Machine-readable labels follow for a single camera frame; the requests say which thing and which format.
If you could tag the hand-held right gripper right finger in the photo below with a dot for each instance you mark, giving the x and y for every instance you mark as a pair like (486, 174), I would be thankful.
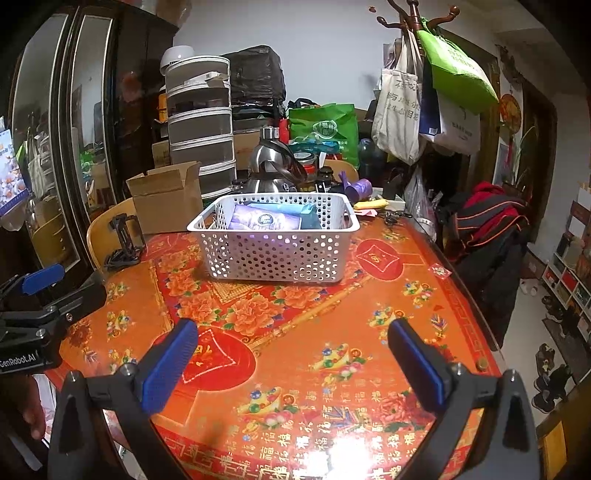
(418, 369)

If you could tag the hanging clear plastic bag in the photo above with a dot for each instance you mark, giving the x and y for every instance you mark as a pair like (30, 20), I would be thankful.
(418, 194)

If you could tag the dark water jug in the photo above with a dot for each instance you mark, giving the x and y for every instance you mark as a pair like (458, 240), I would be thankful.
(371, 159)

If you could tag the beige canvas tote bag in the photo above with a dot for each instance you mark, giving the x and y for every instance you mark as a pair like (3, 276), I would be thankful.
(395, 110)

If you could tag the black plastic bag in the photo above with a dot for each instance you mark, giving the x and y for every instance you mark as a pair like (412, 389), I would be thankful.
(256, 76)

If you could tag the person's left hand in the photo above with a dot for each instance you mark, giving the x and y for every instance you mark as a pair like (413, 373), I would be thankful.
(34, 410)

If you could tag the yellow cloth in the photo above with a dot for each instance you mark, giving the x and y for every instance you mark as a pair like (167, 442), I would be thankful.
(371, 204)

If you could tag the dark wooden door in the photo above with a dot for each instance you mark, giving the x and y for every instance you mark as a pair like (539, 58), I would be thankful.
(535, 161)

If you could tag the white perforated plastic basket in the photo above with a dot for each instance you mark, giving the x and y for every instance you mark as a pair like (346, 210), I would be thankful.
(277, 258)

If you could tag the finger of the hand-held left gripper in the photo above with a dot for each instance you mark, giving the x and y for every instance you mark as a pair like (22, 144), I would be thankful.
(41, 279)
(83, 295)

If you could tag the black phone stand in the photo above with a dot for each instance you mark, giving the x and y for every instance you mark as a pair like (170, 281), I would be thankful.
(123, 240)

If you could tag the white cubby shelf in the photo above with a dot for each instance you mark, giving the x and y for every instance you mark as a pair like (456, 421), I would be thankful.
(568, 272)

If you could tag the white tote bag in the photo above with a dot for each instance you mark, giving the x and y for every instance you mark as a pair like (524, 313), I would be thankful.
(459, 127)

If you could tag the cardboard box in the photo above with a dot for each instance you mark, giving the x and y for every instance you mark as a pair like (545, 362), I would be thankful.
(166, 203)

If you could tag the dark shoes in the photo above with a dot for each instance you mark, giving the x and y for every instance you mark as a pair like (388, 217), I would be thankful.
(549, 378)

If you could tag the red and black jacket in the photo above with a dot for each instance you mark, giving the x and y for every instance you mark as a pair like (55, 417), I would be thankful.
(489, 230)

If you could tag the purple cup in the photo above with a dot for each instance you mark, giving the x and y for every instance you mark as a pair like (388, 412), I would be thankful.
(360, 189)

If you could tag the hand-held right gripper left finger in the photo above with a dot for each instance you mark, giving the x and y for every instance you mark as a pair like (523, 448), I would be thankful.
(168, 369)

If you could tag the dark blue bag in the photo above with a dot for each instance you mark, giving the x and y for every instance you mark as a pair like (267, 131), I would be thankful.
(429, 106)

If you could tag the stainless steel kettle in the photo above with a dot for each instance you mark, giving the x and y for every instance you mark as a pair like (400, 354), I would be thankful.
(272, 161)

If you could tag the light blue wet wipes pack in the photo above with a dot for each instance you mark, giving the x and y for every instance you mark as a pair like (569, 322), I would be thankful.
(309, 214)

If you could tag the red orange printed tablecloth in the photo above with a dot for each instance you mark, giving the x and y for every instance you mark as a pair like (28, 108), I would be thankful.
(323, 323)

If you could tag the round red wall ornament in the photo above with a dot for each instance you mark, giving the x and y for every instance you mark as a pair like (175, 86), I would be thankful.
(510, 110)

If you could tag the wooden coat rack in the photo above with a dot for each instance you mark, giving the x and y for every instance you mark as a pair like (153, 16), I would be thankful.
(415, 11)

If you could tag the purple tissue pack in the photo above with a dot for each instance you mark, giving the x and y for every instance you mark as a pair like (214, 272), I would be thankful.
(265, 219)

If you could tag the grey stacked drawer tower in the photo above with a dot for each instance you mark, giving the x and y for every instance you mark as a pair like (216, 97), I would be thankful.
(201, 124)

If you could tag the black glass door cabinet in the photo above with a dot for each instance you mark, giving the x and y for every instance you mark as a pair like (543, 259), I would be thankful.
(115, 115)

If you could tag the green shopping bag white print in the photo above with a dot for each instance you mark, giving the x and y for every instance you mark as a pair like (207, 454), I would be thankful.
(323, 129)

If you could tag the bunch of keys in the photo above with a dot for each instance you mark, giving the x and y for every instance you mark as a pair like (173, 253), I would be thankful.
(395, 217)

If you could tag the bright green tote bag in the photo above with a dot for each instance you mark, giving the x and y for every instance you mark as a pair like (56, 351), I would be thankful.
(457, 69)

